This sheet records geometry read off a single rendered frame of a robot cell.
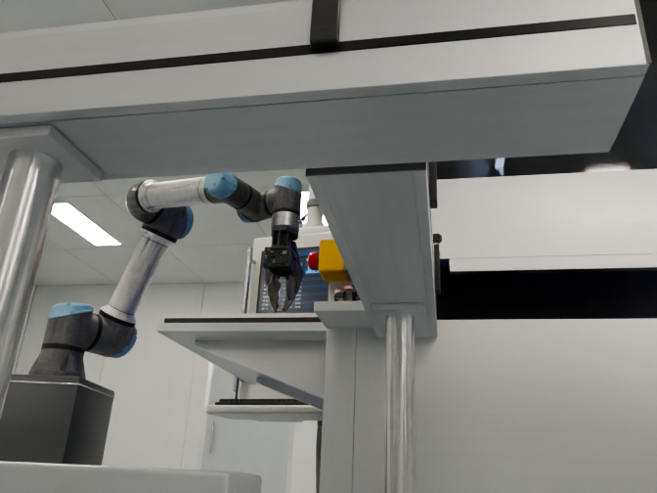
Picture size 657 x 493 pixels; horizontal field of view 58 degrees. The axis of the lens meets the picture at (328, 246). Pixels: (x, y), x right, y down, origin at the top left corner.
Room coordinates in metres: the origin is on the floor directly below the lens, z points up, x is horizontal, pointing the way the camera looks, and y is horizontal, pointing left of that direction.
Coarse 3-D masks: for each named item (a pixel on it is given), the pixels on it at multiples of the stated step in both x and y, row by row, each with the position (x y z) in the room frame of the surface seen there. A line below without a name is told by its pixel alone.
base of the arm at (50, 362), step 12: (48, 348) 1.65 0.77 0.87; (60, 348) 1.65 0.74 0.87; (72, 348) 1.67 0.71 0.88; (36, 360) 1.67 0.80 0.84; (48, 360) 1.64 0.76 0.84; (60, 360) 1.64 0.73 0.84; (72, 360) 1.66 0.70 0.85; (36, 372) 1.63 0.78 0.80; (48, 372) 1.63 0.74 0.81; (60, 372) 1.64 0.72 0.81; (72, 372) 1.66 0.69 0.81; (84, 372) 1.71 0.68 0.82
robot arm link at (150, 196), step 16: (208, 176) 1.34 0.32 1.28; (224, 176) 1.32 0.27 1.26; (128, 192) 1.56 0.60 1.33; (144, 192) 1.52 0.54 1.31; (160, 192) 1.48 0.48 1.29; (176, 192) 1.44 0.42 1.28; (192, 192) 1.41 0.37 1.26; (208, 192) 1.34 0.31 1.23; (224, 192) 1.34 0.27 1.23; (240, 192) 1.37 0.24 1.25; (128, 208) 1.60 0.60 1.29; (144, 208) 1.55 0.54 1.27; (160, 208) 1.59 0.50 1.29; (240, 208) 1.42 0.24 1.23
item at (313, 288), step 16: (256, 240) 2.37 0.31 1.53; (304, 240) 2.29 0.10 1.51; (320, 240) 2.27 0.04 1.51; (256, 256) 2.36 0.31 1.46; (304, 256) 2.29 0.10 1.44; (256, 272) 2.36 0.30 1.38; (304, 272) 2.28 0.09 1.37; (256, 288) 2.36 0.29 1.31; (304, 288) 2.28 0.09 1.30; (320, 288) 2.26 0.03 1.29; (256, 304) 2.35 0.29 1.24; (304, 304) 2.28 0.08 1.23; (240, 384) 2.37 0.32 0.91; (256, 384) 2.34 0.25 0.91
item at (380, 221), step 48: (336, 192) 0.57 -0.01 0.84; (384, 192) 0.57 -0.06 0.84; (432, 192) 0.66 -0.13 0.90; (336, 240) 0.70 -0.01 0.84; (384, 240) 0.70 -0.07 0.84; (432, 240) 0.86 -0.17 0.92; (384, 288) 0.89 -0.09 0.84; (432, 288) 0.88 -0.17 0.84; (384, 336) 1.20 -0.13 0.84; (432, 336) 1.18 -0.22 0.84
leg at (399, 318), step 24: (384, 312) 0.98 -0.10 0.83; (408, 312) 0.98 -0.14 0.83; (408, 336) 0.98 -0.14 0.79; (408, 360) 0.98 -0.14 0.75; (408, 384) 0.98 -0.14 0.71; (408, 408) 0.98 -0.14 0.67; (384, 432) 1.01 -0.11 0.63; (408, 432) 0.98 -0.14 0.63; (384, 456) 1.00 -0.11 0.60; (408, 456) 0.98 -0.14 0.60; (384, 480) 1.00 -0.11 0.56; (408, 480) 0.98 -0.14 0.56
